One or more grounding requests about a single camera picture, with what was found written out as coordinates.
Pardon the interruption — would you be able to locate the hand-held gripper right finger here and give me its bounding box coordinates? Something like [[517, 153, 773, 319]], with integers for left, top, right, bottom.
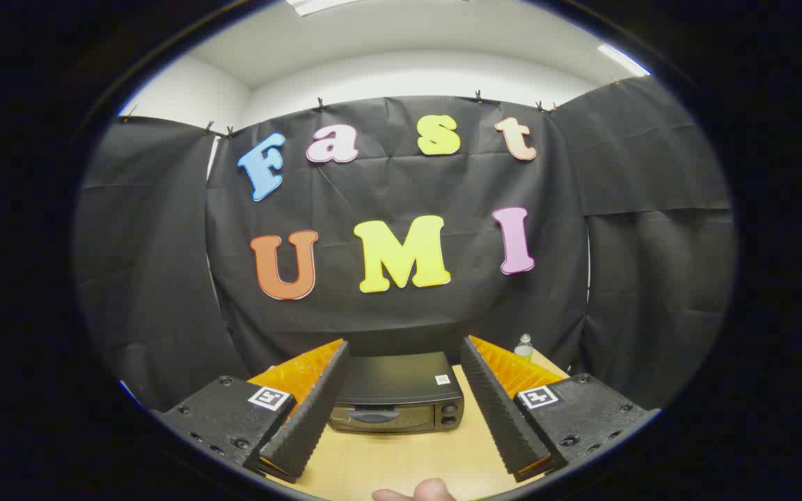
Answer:
[[460, 335, 661, 483]]

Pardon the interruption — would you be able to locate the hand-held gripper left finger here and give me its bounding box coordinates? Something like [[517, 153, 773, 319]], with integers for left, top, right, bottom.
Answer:
[[154, 339, 350, 484]]

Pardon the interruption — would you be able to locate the black toaster oven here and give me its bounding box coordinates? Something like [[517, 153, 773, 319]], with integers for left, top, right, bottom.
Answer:
[[328, 351, 465, 435]]

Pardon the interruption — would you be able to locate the ceiling light panel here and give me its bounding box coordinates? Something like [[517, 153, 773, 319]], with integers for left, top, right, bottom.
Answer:
[[286, 0, 361, 17]]

